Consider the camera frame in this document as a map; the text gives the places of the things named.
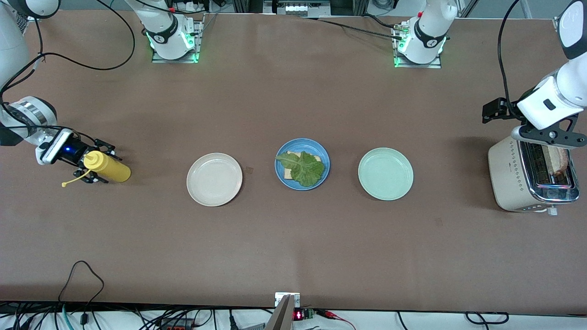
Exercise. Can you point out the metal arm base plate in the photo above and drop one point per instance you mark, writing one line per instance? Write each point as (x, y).
(174, 60)
(417, 66)

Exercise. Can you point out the blue round plate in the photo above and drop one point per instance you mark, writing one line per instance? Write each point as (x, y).
(302, 143)

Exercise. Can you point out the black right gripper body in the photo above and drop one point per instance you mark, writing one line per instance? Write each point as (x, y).
(76, 153)

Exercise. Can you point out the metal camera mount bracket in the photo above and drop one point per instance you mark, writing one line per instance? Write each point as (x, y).
(286, 316)

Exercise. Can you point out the small red-lit circuit board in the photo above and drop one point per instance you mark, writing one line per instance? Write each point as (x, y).
(305, 314)

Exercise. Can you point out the metal box with white lights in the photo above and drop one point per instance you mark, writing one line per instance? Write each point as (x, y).
(297, 8)

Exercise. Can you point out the beige round plate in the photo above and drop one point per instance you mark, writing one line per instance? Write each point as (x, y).
(214, 179)

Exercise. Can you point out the green lettuce leaf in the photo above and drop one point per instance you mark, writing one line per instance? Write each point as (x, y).
(305, 169)

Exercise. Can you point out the grey mesh chair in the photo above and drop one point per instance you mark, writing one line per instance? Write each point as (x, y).
(20, 23)

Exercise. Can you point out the toasted bread slice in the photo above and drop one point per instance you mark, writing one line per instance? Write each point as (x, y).
(287, 174)
(558, 160)

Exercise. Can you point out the cream and chrome toaster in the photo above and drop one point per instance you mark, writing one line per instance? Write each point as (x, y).
(509, 178)

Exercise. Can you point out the yellow mustard squeeze bottle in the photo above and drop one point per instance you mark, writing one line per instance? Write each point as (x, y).
(114, 169)

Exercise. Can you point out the light green round plate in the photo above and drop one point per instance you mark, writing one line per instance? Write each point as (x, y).
(385, 173)

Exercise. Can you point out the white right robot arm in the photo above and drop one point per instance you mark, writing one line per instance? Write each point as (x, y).
(27, 114)

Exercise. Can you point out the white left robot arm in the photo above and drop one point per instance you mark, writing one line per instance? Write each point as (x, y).
(429, 32)

